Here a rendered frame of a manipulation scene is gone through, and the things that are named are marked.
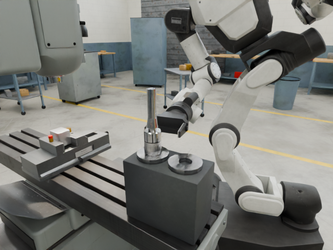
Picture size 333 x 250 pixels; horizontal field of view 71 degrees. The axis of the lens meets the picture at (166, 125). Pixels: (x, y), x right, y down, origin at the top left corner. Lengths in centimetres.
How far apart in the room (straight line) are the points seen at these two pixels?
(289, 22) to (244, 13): 710
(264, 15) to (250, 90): 28
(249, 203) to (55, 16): 111
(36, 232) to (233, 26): 101
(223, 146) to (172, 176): 56
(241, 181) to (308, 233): 38
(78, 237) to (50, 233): 13
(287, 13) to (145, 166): 769
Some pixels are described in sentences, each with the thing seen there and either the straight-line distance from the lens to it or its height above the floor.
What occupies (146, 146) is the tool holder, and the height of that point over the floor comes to 117.
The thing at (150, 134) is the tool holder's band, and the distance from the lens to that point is 60.
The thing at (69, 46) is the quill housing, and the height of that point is 141.
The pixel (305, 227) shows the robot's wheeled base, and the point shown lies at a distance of 138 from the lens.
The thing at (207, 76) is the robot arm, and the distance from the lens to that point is 108.
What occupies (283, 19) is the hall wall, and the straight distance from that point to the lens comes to 811.
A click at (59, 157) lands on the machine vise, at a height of 100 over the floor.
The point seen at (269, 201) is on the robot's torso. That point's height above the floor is 71.
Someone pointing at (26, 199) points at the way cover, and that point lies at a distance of 103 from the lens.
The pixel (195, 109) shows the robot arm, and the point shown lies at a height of 118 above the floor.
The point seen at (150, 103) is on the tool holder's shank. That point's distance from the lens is 59.
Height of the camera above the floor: 144
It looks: 21 degrees down
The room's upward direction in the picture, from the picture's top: straight up
